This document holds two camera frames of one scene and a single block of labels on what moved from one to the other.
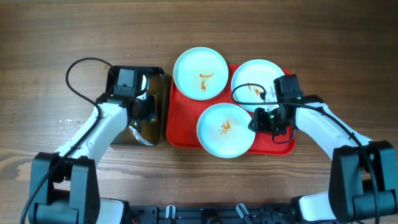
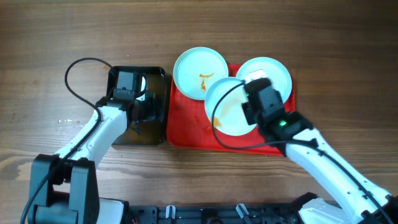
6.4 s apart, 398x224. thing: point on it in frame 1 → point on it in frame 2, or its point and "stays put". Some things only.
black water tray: [149, 132] stays put
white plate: [200, 73] stays put
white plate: [223, 130] → [230, 117]
